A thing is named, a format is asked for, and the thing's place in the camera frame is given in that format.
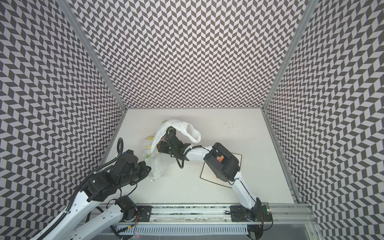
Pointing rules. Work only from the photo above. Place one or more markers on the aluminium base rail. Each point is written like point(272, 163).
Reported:
point(215, 214)

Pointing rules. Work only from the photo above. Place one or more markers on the white plastic bag lemon print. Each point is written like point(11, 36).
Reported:
point(159, 161)

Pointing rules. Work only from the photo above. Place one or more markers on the aluminium corner post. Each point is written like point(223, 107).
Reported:
point(310, 9)
point(70, 16)

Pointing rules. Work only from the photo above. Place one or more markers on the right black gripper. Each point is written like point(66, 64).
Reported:
point(167, 144)

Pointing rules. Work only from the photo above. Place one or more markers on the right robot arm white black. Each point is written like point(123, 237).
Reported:
point(226, 168)

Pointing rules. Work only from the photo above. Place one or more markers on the white mat black border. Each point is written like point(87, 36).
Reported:
point(208, 175)

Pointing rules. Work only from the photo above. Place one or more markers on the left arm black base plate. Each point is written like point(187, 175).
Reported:
point(140, 214)

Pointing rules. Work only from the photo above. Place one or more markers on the white ventilation grille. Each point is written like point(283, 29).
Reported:
point(184, 230)

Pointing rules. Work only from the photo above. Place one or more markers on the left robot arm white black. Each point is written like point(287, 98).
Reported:
point(93, 191)

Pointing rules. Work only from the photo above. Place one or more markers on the right aluminium corner post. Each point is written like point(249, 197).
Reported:
point(310, 9)

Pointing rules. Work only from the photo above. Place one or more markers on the left aluminium corner post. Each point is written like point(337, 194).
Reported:
point(70, 16)

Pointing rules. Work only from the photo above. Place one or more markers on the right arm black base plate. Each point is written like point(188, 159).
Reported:
point(257, 214)

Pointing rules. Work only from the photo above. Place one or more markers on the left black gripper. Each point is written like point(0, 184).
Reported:
point(143, 168)

